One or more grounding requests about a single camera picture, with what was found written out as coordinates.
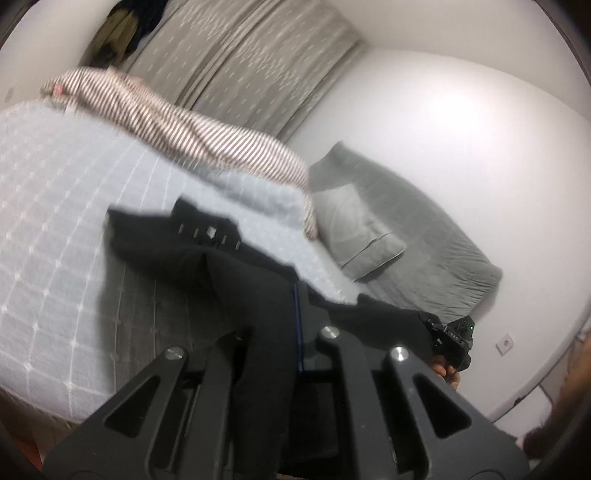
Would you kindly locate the hanging olive and dark clothes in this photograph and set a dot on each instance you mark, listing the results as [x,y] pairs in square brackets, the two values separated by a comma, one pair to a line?
[126,24]

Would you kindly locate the grey pillow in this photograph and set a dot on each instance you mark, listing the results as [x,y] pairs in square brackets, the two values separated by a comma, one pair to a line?
[357,240]

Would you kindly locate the striped beige duvet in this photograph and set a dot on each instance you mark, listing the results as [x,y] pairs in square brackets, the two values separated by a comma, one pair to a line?
[188,138]

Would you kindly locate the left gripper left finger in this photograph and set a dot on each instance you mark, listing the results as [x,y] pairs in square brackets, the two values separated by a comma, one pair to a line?
[170,421]

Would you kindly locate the white wall socket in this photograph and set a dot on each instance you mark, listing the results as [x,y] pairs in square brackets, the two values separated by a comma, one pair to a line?
[505,344]

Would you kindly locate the grey quilted headboard cover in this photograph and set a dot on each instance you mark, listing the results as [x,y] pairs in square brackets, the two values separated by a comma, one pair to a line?
[442,270]

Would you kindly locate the black quilted coat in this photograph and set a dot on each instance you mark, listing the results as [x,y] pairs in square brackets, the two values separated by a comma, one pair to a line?
[281,420]

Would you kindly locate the light grey checked bedsheet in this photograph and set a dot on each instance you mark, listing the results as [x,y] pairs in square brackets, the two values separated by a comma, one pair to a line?
[76,323]

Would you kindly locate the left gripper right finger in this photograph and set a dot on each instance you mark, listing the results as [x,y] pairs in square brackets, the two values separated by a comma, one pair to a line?
[401,420]

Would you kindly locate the beige dotted curtain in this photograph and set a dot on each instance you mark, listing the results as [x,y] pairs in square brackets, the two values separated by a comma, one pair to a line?
[263,65]

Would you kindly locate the person's right hand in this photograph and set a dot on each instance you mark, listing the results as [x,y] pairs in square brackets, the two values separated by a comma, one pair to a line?
[446,372]

